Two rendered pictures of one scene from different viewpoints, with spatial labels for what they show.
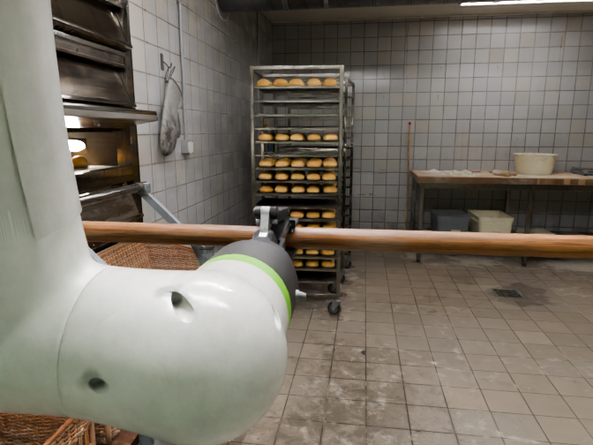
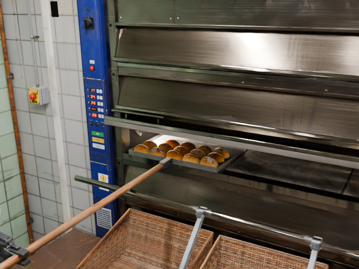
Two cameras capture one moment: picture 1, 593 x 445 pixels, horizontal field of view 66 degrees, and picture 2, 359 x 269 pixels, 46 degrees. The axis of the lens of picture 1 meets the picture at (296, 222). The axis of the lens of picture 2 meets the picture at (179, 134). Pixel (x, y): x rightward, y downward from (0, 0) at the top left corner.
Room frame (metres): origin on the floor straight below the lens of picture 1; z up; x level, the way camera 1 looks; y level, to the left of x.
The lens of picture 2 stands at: (1.60, -0.92, 2.04)
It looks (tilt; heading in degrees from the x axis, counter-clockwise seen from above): 18 degrees down; 112
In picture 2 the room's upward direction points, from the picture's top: 1 degrees counter-clockwise
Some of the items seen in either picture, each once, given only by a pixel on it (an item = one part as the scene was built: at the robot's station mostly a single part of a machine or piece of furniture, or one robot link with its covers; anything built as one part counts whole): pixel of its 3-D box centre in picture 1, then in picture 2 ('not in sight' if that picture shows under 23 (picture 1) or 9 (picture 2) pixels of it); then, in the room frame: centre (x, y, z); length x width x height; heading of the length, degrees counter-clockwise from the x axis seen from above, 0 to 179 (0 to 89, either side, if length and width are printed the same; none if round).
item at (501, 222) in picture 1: (488, 224); not in sight; (4.88, -2.09, 0.35); 0.50 x 0.36 x 0.24; 173
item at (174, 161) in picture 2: not in sight; (186, 150); (0.78, 1.18, 1.19); 0.55 x 0.36 x 0.03; 172
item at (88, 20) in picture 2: not in sight; (86, 18); (0.28, 1.03, 1.92); 0.06 x 0.04 x 0.11; 172
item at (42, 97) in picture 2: not in sight; (38, 95); (-0.16, 1.10, 1.46); 0.10 x 0.07 x 0.10; 172
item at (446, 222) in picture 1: (448, 223); not in sight; (4.94, -1.68, 0.35); 0.50 x 0.36 x 0.24; 172
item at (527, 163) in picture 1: (534, 163); not in sight; (4.90, -2.53, 1.01); 0.43 x 0.42 x 0.21; 82
